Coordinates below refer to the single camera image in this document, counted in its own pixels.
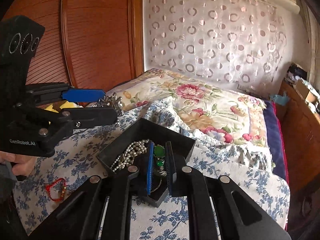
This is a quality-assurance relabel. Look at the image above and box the green gemstone bracelet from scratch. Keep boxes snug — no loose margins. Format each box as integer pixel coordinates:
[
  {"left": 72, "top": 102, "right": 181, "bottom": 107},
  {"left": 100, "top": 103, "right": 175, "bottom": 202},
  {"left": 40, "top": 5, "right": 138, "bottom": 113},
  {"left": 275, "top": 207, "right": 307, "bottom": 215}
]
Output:
[{"left": 152, "top": 144, "right": 168, "bottom": 178}]

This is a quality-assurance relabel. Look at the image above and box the black square jewelry box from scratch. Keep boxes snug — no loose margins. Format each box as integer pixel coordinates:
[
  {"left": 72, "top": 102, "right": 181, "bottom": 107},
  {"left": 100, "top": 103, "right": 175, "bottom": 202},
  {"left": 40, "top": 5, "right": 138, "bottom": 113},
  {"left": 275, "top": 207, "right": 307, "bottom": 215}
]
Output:
[{"left": 97, "top": 118, "right": 195, "bottom": 207}]

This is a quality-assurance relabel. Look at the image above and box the white pearl necklace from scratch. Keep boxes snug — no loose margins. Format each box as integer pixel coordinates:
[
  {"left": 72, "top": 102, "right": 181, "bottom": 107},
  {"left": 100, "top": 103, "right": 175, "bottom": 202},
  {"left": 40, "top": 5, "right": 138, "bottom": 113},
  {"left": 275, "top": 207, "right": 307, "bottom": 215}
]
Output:
[{"left": 109, "top": 139, "right": 150, "bottom": 173}]

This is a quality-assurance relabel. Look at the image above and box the silver crystal jewelry piece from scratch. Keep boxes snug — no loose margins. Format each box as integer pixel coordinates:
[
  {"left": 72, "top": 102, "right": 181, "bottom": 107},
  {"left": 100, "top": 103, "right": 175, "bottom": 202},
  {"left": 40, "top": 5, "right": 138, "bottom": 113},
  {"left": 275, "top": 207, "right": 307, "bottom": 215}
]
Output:
[{"left": 95, "top": 92, "right": 124, "bottom": 125}]

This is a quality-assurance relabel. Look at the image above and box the red cord bracelet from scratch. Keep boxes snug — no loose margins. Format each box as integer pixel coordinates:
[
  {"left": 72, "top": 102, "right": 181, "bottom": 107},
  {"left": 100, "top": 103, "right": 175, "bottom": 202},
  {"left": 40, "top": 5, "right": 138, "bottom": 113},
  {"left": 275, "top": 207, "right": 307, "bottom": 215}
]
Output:
[{"left": 44, "top": 177, "right": 68, "bottom": 203}]

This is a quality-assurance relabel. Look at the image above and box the person's left hand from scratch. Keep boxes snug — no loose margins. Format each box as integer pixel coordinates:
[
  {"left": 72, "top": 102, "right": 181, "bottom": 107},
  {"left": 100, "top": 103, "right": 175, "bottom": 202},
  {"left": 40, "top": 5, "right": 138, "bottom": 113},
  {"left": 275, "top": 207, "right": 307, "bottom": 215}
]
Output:
[{"left": 0, "top": 152, "right": 37, "bottom": 176}]

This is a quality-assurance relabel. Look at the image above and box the yellow plush toy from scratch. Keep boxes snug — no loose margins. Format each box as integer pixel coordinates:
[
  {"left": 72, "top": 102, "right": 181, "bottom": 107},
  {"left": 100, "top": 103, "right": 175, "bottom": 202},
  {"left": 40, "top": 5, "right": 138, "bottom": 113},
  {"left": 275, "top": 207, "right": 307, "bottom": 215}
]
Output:
[{"left": 45, "top": 101, "right": 82, "bottom": 113}]

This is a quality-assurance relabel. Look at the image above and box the blue floral white cloth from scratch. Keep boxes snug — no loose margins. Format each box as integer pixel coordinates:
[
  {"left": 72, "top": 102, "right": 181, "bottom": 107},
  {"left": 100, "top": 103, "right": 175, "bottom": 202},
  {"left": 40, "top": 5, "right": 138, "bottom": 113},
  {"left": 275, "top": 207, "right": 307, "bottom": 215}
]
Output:
[{"left": 13, "top": 98, "right": 290, "bottom": 239}]

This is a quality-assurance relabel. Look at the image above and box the wooden louvered wardrobe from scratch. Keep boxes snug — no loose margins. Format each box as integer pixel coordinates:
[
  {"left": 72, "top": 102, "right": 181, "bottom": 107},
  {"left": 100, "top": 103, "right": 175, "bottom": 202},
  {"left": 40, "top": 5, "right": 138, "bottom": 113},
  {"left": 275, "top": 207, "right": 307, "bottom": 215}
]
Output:
[{"left": 1, "top": 0, "right": 144, "bottom": 91}]

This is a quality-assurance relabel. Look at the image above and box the floral quilt bedspread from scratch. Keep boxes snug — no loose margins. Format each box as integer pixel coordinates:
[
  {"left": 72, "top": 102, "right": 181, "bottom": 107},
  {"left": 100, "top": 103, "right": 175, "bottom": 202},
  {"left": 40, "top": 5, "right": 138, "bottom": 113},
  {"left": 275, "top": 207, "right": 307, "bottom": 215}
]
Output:
[{"left": 109, "top": 69, "right": 267, "bottom": 147}]

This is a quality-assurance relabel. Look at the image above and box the navy blue blanket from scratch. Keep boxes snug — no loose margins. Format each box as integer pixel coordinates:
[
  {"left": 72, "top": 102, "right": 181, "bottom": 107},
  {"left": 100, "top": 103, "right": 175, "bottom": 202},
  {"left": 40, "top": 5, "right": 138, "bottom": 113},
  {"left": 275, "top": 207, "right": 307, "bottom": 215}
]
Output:
[{"left": 263, "top": 100, "right": 289, "bottom": 184}]

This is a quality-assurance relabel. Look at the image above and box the circle-patterned sheer curtain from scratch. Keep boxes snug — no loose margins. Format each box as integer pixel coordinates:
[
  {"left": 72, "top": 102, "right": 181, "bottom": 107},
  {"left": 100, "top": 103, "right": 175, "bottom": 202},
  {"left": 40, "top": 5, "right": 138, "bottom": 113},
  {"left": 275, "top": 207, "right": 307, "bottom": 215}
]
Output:
[{"left": 144, "top": 0, "right": 287, "bottom": 94}]

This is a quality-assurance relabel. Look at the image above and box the wooden side cabinet counter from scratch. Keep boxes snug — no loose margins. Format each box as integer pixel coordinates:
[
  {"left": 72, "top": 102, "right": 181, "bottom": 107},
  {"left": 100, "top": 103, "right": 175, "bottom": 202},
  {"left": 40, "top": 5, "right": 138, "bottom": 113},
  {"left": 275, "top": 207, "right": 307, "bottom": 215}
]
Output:
[{"left": 279, "top": 81, "right": 319, "bottom": 194}]

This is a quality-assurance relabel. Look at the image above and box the cardboard box on counter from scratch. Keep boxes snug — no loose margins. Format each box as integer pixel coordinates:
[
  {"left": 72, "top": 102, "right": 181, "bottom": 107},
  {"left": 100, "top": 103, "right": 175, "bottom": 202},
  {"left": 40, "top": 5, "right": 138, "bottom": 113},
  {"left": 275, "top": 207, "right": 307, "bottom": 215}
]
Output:
[{"left": 295, "top": 79, "right": 318, "bottom": 104}]

